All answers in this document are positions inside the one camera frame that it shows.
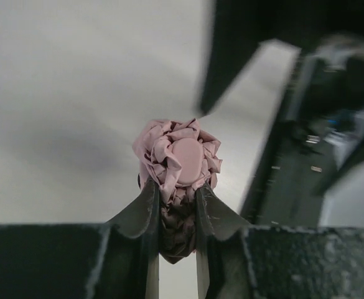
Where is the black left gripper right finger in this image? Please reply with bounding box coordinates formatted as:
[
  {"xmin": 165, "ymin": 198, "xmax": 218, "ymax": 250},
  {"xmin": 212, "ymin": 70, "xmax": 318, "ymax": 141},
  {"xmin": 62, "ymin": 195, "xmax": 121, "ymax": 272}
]
[{"xmin": 195, "ymin": 184, "xmax": 364, "ymax": 298}]

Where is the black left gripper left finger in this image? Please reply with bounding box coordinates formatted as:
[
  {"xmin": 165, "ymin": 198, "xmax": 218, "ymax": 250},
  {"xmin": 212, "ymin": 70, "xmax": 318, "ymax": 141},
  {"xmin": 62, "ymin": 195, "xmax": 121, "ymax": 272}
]
[{"xmin": 0, "ymin": 180, "xmax": 160, "ymax": 299}]

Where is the pink folding umbrella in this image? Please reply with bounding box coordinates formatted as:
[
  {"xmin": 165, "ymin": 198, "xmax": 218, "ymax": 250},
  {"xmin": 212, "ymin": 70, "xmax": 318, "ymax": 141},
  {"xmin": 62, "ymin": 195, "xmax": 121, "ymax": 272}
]
[{"xmin": 133, "ymin": 118, "xmax": 222, "ymax": 264}]

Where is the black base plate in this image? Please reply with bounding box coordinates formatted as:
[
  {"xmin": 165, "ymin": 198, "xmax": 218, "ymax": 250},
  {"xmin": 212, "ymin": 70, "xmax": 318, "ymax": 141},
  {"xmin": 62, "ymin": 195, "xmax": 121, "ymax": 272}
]
[{"xmin": 240, "ymin": 34, "xmax": 364, "ymax": 227}]

